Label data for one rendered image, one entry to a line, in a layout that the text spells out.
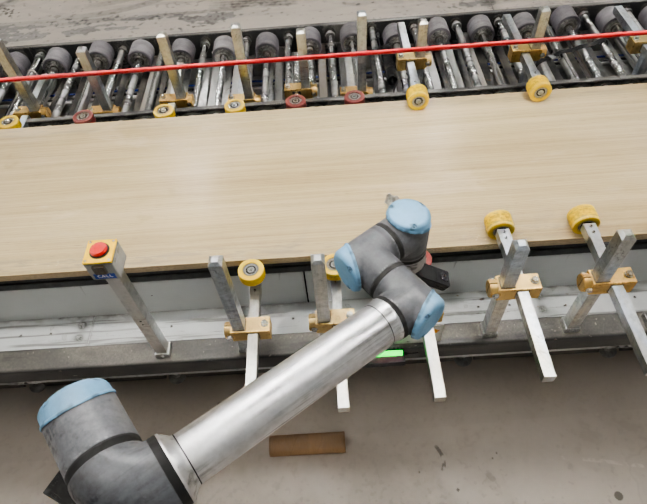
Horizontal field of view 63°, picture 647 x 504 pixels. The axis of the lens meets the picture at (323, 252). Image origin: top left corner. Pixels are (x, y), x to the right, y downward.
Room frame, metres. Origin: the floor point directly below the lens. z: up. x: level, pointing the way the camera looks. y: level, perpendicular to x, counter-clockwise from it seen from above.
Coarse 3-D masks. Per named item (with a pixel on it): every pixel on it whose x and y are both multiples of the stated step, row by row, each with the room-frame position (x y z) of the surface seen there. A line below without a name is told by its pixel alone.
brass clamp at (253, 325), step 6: (246, 318) 0.81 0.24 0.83; (252, 318) 0.81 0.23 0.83; (258, 318) 0.81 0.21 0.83; (264, 318) 0.81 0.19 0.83; (228, 324) 0.80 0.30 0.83; (246, 324) 0.79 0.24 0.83; (252, 324) 0.79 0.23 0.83; (258, 324) 0.79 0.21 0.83; (270, 324) 0.79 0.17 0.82; (228, 330) 0.78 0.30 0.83; (240, 330) 0.77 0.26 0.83; (246, 330) 0.77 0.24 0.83; (252, 330) 0.77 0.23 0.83; (258, 330) 0.77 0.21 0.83; (264, 330) 0.77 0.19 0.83; (270, 330) 0.77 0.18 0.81; (228, 336) 0.77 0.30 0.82; (234, 336) 0.77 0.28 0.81; (240, 336) 0.77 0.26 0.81; (246, 336) 0.76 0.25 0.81; (264, 336) 0.76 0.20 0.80; (270, 336) 0.76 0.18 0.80
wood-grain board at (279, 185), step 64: (64, 128) 1.70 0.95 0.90; (128, 128) 1.66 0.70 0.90; (192, 128) 1.62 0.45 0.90; (256, 128) 1.59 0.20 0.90; (320, 128) 1.55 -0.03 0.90; (384, 128) 1.52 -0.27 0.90; (448, 128) 1.49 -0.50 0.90; (512, 128) 1.45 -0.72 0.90; (576, 128) 1.42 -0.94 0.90; (640, 128) 1.39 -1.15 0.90; (0, 192) 1.37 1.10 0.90; (64, 192) 1.34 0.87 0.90; (128, 192) 1.31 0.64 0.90; (192, 192) 1.29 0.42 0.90; (256, 192) 1.26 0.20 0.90; (320, 192) 1.23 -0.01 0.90; (384, 192) 1.20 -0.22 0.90; (448, 192) 1.17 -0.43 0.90; (512, 192) 1.15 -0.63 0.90; (576, 192) 1.12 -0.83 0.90; (640, 192) 1.10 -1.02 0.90; (0, 256) 1.08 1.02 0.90; (64, 256) 1.06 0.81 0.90; (128, 256) 1.03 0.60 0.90; (192, 256) 1.01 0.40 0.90; (256, 256) 0.99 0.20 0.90
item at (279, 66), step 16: (320, 64) 2.20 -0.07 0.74; (432, 64) 2.12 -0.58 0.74; (560, 64) 2.05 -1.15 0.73; (320, 80) 2.08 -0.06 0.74; (432, 80) 2.00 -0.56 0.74; (480, 80) 1.97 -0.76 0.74; (48, 96) 2.17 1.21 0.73; (144, 96) 2.09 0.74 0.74; (208, 96) 2.04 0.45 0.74; (320, 96) 1.96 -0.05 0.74
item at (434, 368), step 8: (432, 328) 0.71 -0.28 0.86; (424, 336) 0.68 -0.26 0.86; (432, 336) 0.68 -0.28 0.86; (424, 344) 0.67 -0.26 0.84; (432, 344) 0.66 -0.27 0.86; (432, 352) 0.63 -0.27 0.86; (432, 360) 0.61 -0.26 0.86; (432, 368) 0.59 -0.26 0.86; (440, 368) 0.58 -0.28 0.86; (432, 376) 0.56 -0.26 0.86; (440, 376) 0.56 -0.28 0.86; (432, 384) 0.54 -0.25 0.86; (440, 384) 0.54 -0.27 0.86; (432, 392) 0.53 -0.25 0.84; (440, 392) 0.52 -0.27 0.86; (440, 400) 0.51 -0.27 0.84
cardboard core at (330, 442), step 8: (328, 432) 0.71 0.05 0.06; (336, 432) 0.71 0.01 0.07; (344, 432) 0.71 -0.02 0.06; (272, 440) 0.70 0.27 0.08; (280, 440) 0.69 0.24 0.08; (288, 440) 0.69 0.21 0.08; (296, 440) 0.69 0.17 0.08; (304, 440) 0.68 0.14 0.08; (312, 440) 0.68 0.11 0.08; (320, 440) 0.68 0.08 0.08; (328, 440) 0.68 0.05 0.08; (336, 440) 0.67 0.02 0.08; (344, 440) 0.67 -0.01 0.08; (272, 448) 0.67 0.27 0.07; (280, 448) 0.66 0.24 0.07; (288, 448) 0.66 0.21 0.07; (296, 448) 0.66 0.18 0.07; (304, 448) 0.66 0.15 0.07; (312, 448) 0.65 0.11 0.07; (320, 448) 0.65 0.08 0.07; (328, 448) 0.65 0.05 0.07; (336, 448) 0.65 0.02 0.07; (344, 448) 0.64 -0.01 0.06; (272, 456) 0.65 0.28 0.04
